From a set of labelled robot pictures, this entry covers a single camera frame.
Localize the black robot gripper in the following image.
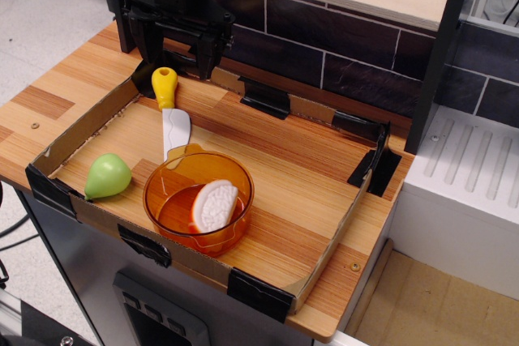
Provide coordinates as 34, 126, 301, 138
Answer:
122, 0, 235, 80

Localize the white orange toy sushi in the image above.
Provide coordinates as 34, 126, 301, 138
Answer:
189, 179, 238, 233

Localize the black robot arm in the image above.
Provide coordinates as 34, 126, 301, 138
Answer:
122, 0, 235, 79

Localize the orange transparent plastic pot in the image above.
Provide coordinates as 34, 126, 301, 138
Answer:
143, 144, 255, 257

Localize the cardboard fence with black tape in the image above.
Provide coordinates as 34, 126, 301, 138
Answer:
26, 66, 412, 321

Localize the green toy pear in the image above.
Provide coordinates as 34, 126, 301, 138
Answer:
84, 153, 131, 200

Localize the grey oven control panel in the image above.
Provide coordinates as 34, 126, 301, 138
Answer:
113, 272, 211, 345

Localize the white ridged drainer unit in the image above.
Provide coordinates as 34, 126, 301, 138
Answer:
389, 106, 518, 298

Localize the dark grey left post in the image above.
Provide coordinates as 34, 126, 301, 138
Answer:
104, 0, 148, 54

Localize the dark grey post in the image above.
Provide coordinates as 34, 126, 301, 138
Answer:
405, 0, 465, 155
104, 0, 148, 54

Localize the yellow handled toy knife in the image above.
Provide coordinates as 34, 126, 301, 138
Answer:
151, 66, 191, 160

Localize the dark grey right post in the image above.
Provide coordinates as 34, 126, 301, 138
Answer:
405, 0, 465, 155

